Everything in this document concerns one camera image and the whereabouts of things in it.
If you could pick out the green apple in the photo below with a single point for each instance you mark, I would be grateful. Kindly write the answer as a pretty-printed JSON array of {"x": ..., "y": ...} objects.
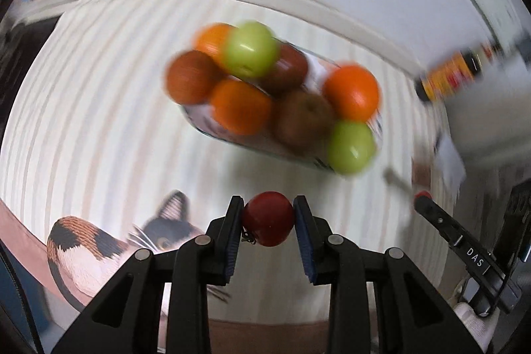
[
  {"x": 351, "y": 147},
  {"x": 250, "y": 51}
]

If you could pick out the red yellow apple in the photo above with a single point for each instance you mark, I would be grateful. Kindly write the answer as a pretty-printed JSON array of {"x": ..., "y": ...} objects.
[{"x": 301, "y": 119}]

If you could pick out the dark red apple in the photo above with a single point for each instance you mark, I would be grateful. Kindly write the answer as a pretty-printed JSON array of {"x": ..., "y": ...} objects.
[{"x": 288, "y": 72}]

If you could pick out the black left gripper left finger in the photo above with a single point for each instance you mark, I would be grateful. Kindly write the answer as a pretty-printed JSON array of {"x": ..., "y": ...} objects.
[{"x": 124, "y": 316}]

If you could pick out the orange persimmon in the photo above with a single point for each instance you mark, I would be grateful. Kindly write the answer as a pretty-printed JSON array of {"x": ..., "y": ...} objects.
[{"x": 211, "y": 40}]

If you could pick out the large orange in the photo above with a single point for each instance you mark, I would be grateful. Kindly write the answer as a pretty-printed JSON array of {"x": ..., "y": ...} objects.
[
  {"x": 353, "y": 92},
  {"x": 240, "y": 107}
]

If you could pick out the white floral deer plate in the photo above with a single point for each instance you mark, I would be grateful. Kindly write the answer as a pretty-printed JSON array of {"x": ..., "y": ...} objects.
[{"x": 199, "y": 116}]

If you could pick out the striped cat print tablecloth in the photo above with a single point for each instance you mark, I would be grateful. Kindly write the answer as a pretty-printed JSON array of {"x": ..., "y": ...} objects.
[{"x": 92, "y": 133}]

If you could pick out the small brown orange fruit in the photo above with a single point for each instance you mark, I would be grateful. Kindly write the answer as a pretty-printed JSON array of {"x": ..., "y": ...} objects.
[{"x": 191, "y": 77}]

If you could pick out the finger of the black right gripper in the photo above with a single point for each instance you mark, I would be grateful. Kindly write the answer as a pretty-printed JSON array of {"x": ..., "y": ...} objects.
[{"x": 496, "y": 289}]

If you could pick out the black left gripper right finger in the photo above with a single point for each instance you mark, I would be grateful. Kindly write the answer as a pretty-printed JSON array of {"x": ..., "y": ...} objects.
[{"x": 380, "y": 296}]

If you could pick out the brown green life label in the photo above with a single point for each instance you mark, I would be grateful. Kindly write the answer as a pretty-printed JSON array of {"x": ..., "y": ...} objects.
[{"x": 421, "y": 173}]

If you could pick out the dark soy sauce bottle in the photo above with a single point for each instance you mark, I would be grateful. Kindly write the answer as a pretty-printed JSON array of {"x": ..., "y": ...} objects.
[{"x": 461, "y": 69}]

